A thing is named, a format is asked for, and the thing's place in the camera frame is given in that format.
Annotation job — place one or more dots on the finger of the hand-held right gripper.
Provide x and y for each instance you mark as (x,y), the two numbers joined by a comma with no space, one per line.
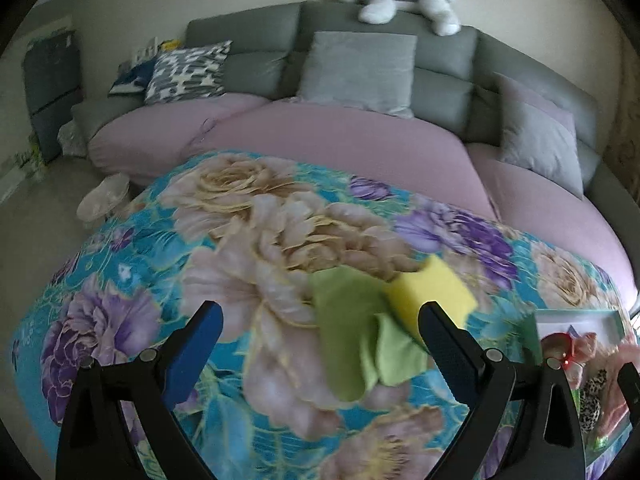
(631,385)

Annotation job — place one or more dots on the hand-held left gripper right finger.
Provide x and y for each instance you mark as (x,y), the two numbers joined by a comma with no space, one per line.
(450,355)

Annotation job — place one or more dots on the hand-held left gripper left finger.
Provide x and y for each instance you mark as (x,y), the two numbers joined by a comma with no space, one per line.
(192,355)

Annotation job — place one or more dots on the pink and white striped cloth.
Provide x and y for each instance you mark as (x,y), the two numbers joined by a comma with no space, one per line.
(622,410)

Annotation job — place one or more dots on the leopard print scrunchie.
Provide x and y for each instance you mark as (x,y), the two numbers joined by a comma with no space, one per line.
(592,400)

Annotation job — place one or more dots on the yellow and green sponge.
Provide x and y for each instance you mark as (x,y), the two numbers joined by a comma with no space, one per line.
(432,292)

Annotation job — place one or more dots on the red tape roll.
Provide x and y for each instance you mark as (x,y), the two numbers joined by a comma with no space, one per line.
(562,357)

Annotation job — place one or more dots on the teal and white shallow box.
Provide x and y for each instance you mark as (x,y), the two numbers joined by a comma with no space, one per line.
(575,321)

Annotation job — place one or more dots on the light green cloth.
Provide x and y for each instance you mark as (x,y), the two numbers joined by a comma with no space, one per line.
(350,320)

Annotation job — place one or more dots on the blue floral blanket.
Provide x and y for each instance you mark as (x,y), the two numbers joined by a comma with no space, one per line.
(225,240)

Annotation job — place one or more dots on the beige patterned curtain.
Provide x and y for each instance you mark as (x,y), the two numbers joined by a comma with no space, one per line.
(624,150)

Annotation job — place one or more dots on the grey pillow with lilac edge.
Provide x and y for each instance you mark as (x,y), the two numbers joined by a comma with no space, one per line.
(540,130)

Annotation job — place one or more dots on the clear plastic bag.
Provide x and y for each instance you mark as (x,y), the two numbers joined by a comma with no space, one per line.
(74,139)

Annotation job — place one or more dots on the black and white patterned pillow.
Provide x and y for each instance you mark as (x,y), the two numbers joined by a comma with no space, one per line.
(187,70)

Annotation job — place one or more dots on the dark blue patterned pillow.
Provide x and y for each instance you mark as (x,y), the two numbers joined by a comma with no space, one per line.
(130,76)

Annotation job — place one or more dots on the grey throw pillow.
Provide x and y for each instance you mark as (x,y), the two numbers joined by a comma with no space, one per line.
(357,70)

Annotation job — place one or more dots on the dark grey cabinet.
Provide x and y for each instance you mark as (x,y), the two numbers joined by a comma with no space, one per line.
(52,90)

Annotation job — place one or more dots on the stack of books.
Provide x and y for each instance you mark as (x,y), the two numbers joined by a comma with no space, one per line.
(147,51)

